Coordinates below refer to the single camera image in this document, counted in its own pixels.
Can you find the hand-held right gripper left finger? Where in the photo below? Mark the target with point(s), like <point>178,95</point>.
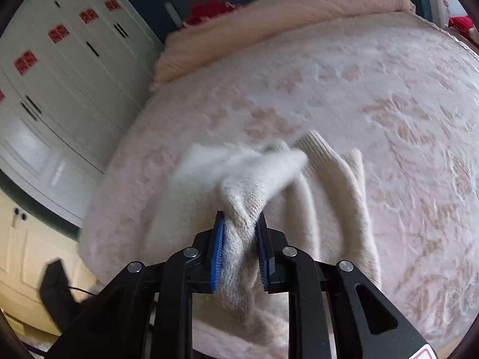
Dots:
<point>219,254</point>

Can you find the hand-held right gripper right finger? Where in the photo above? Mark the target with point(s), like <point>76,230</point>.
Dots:
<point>264,254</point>

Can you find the cream sweater with black hearts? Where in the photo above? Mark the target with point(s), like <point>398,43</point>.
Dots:
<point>239,183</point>

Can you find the cream panelled cabinet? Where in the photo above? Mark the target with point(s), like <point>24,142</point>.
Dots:
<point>26,246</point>

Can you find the bed with floral bedspread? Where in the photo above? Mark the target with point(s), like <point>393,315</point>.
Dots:
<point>336,101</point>

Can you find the white wardrobe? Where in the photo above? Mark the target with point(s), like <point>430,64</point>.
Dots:
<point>75,93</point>

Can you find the pink duvet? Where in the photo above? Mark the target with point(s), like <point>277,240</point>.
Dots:
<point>262,18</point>

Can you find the red cloth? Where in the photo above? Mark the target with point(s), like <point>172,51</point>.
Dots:
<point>209,9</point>

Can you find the red bundle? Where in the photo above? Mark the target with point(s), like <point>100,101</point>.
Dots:
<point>464,26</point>

